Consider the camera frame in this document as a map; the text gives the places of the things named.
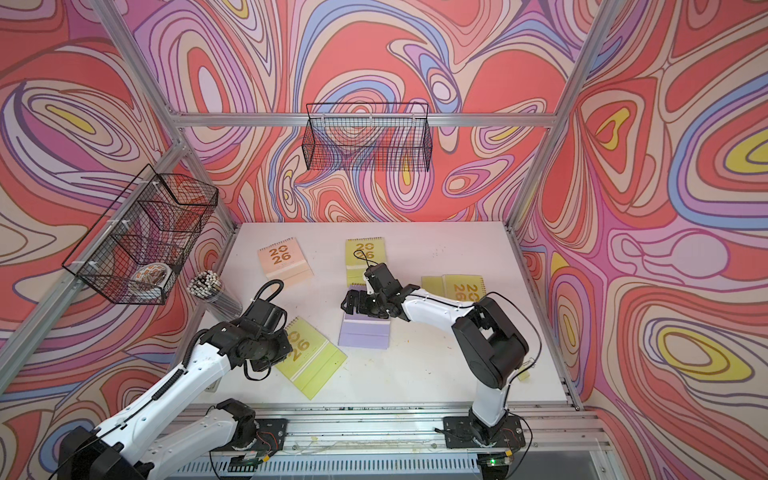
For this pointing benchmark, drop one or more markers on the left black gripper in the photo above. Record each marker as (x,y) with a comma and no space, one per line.
(286,348)

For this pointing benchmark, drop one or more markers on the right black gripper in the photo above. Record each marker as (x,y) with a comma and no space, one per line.
(361,296)

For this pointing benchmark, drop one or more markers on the purple calendar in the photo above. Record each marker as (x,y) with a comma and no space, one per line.
(358,329)

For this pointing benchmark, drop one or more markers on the green calendar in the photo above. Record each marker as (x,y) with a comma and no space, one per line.
(313,361)
(465,288)
(361,253)

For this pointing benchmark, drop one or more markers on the pink 2026 calendar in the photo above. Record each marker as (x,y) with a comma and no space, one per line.
(285,261)

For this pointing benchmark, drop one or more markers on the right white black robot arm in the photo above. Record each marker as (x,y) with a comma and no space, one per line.
(493,347)

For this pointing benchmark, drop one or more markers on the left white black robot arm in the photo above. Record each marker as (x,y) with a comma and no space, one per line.
(132,444)

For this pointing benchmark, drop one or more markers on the tape roll in basket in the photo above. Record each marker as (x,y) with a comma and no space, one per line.
(148,280)

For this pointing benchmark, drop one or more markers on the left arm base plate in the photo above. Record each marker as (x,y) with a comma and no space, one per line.
(268,436)

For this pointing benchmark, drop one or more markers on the black wire basket left wall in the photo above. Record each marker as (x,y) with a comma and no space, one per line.
(157,217)

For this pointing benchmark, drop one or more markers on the black wire basket wall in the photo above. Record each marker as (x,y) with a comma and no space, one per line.
(157,217)
(368,136)

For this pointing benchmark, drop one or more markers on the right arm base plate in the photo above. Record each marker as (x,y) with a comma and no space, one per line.
(464,432)

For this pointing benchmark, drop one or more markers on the black wire basket back wall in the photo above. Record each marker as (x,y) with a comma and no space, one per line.
(368,136)

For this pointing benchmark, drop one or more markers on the aluminium front rail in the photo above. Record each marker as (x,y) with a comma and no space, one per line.
(327,443)

